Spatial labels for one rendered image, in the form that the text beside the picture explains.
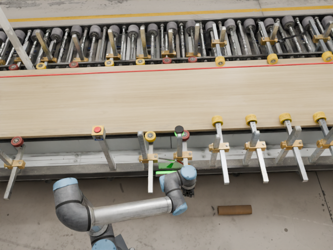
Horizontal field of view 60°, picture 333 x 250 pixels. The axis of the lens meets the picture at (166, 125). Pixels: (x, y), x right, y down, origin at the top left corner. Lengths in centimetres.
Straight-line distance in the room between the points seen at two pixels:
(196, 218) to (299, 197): 100
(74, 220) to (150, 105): 122
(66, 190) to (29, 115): 120
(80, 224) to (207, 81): 158
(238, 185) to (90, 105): 160
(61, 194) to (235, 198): 188
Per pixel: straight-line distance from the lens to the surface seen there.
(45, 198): 318
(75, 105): 247
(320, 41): 301
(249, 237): 285
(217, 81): 250
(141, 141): 191
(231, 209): 281
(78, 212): 141
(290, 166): 241
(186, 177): 166
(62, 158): 255
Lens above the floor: 271
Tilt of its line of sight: 55 degrees down
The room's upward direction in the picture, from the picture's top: 4 degrees counter-clockwise
